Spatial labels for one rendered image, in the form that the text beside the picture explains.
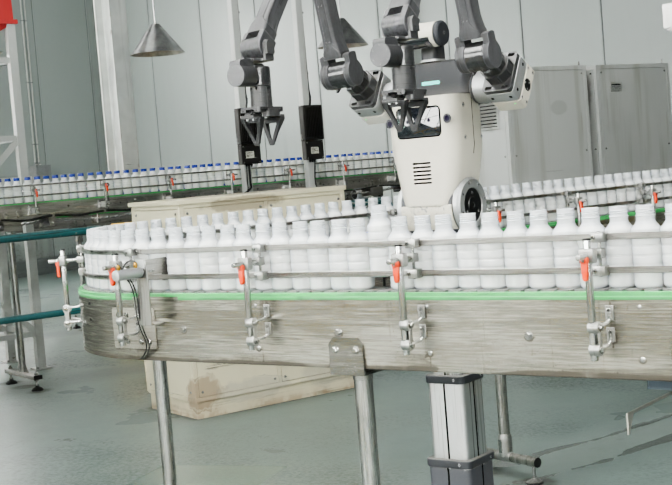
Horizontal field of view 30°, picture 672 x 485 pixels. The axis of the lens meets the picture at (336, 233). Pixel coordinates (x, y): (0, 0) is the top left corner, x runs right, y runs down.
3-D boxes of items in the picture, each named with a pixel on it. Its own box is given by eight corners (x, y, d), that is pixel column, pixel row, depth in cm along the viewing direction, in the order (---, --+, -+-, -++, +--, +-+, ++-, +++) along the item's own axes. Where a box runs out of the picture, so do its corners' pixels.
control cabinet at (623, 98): (636, 304, 1009) (620, 65, 999) (686, 306, 968) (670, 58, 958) (564, 317, 962) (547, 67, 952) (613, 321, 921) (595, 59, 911)
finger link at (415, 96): (431, 130, 303) (428, 91, 303) (414, 130, 298) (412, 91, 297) (408, 132, 308) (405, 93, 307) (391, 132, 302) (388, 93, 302)
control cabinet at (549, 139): (556, 319, 957) (539, 67, 947) (606, 322, 916) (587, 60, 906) (476, 334, 911) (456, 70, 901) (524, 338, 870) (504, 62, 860)
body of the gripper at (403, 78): (428, 96, 303) (426, 65, 303) (404, 96, 295) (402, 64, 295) (405, 99, 307) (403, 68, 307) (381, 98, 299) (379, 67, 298)
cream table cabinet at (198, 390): (303, 376, 784) (287, 188, 778) (362, 386, 733) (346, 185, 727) (144, 407, 721) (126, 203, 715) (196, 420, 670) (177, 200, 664)
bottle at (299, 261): (304, 290, 301) (299, 222, 301) (287, 290, 306) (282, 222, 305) (322, 287, 306) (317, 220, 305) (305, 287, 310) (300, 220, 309)
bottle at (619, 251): (610, 289, 253) (604, 207, 252) (607, 286, 259) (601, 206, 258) (640, 287, 252) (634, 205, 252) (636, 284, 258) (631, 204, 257)
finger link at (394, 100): (423, 130, 301) (420, 91, 300) (406, 130, 295) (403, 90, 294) (399, 132, 305) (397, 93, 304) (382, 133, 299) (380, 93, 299)
